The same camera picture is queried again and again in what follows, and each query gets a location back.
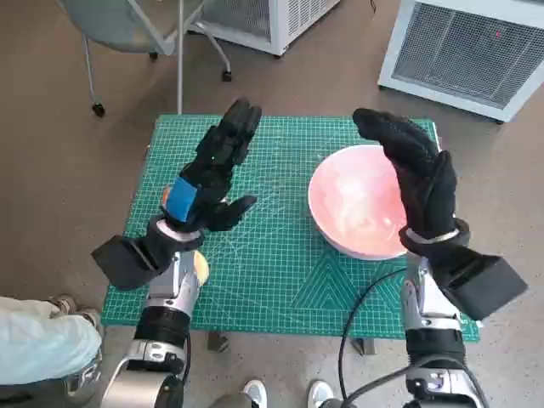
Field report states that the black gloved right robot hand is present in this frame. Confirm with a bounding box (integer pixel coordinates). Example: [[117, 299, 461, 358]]
[[352, 108, 460, 241]]

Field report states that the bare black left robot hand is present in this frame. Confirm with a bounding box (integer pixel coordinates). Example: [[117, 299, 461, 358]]
[[159, 98, 264, 234]]

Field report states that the pink bowl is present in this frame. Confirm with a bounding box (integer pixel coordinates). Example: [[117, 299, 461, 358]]
[[308, 144, 411, 261]]

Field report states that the round toy bread bun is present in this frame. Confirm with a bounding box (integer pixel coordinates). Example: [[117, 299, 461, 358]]
[[193, 250, 211, 286]]

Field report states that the green cutting mat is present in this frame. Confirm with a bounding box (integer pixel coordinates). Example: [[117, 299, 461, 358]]
[[103, 113, 481, 343]]

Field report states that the white metal pole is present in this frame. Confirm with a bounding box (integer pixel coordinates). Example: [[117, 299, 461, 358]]
[[176, 0, 184, 115]]

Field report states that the large white mesh cabinet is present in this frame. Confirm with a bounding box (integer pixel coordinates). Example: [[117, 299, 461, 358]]
[[377, 0, 544, 124]]

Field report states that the grey office chair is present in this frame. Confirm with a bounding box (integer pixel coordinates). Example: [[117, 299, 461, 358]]
[[54, 0, 234, 118]]

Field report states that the white shoe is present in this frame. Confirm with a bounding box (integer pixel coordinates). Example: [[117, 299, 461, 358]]
[[243, 379, 268, 408], [308, 380, 335, 408]]

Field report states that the person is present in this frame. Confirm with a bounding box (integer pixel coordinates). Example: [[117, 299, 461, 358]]
[[0, 293, 105, 405]]

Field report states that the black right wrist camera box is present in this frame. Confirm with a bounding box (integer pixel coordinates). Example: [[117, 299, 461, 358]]
[[433, 246, 529, 322]]

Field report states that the long black arm cable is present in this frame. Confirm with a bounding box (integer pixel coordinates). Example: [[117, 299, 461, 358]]
[[338, 267, 426, 408]]

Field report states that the black table bracket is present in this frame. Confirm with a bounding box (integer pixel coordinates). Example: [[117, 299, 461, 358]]
[[207, 331, 230, 353], [351, 337, 377, 357]]

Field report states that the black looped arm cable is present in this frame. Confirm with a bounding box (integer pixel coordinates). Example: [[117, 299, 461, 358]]
[[181, 329, 193, 399]]

